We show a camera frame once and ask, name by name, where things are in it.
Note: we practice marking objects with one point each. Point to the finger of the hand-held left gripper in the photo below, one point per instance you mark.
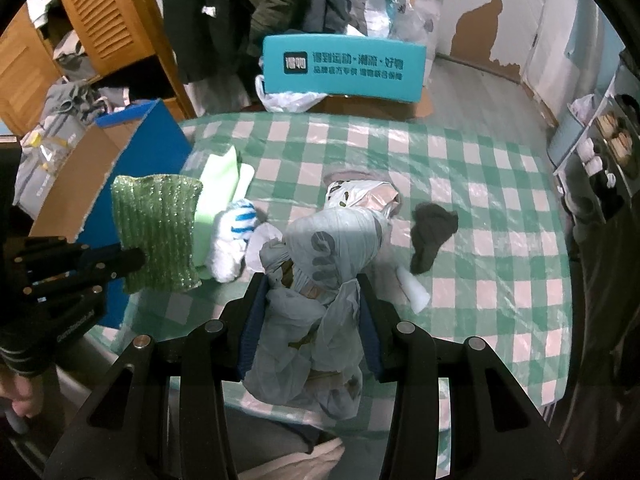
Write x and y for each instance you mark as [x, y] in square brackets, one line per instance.
[50, 247]
[125, 262]

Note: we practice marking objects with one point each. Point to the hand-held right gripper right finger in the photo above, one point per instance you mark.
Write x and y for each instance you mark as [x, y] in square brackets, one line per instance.
[372, 345]

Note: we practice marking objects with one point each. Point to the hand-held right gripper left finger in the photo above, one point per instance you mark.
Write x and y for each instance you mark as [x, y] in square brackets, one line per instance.
[248, 340]

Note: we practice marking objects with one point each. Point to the green glittery dish cloth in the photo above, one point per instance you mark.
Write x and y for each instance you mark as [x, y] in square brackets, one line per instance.
[160, 225]

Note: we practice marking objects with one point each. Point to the white blue striped sock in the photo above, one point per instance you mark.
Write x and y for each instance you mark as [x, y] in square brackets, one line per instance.
[230, 250]

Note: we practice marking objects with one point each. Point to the blue cardboard box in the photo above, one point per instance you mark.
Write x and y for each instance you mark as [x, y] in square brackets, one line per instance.
[150, 150]

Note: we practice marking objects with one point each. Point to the grey plastic bag bundle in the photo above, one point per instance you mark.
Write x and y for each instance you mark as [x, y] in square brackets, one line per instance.
[320, 240]

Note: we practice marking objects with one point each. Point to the light green towel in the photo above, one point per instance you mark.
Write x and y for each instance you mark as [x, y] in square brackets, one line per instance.
[220, 185]

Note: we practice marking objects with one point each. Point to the grey sock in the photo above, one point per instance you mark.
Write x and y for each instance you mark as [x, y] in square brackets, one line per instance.
[432, 230]

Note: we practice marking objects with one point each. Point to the white printed plastic bag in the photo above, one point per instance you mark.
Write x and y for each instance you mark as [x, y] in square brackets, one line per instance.
[360, 195]

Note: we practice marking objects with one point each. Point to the person's left forearm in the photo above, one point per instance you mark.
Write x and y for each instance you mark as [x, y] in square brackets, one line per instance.
[25, 357]

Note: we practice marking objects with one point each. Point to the person's left hand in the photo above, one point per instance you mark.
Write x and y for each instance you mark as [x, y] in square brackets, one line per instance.
[17, 400]

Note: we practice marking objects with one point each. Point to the grey fabric bag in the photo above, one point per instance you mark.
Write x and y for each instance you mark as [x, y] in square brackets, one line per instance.
[55, 130]

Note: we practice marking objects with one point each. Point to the wooden cabinet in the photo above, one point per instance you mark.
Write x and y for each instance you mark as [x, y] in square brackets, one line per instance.
[25, 80]

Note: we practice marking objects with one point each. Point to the green checked tablecloth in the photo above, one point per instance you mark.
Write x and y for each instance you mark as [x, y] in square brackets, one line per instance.
[475, 185]

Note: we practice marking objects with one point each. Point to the wooden louvre door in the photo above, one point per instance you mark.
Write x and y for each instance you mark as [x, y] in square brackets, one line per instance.
[110, 15]

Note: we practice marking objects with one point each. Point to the black hanging jacket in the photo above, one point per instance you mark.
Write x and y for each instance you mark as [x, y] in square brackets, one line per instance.
[205, 25]

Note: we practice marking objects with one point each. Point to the turquoise cardboard box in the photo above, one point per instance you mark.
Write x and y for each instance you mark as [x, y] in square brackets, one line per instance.
[345, 67]

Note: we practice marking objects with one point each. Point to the metal shelf rack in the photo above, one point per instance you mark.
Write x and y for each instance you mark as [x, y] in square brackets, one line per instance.
[600, 160]

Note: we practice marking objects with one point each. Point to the olive green hanging jacket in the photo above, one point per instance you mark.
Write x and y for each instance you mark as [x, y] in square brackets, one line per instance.
[280, 0]

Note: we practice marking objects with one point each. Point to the clear plastic bag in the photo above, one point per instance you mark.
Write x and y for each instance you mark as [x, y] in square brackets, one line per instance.
[415, 30]

